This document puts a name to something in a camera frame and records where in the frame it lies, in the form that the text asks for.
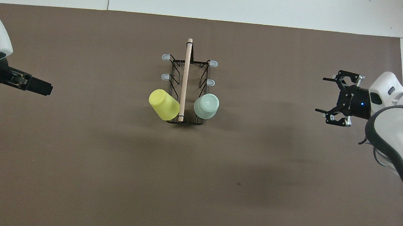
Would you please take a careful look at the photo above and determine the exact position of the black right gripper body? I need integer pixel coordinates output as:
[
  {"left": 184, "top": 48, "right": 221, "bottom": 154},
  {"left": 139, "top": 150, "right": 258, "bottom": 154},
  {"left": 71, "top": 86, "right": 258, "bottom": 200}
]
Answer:
[{"left": 336, "top": 84, "right": 372, "bottom": 120}]

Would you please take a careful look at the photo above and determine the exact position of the yellow plastic cup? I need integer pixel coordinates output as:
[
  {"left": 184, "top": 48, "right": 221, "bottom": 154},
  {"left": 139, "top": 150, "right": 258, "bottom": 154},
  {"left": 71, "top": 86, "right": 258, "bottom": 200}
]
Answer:
[{"left": 147, "top": 88, "right": 182, "bottom": 122}]

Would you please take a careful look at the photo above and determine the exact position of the pale green plastic cup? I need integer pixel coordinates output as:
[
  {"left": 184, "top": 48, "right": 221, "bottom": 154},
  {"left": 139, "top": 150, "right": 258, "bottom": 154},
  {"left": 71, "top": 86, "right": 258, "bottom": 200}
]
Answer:
[{"left": 193, "top": 92, "right": 220, "bottom": 121}]

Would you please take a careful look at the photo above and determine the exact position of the brown table mat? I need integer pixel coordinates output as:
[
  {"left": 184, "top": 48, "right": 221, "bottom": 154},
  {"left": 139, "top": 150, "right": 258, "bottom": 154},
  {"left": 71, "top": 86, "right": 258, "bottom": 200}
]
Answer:
[{"left": 0, "top": 2, "right": 403, "bottom": 226}]

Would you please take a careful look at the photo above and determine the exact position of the black wire cup rack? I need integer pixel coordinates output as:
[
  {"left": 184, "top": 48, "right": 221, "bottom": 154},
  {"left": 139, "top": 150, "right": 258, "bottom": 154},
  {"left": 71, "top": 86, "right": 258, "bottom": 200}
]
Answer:
[{"left": 157, "top": 36, "right": 220, "bottom": 127}]

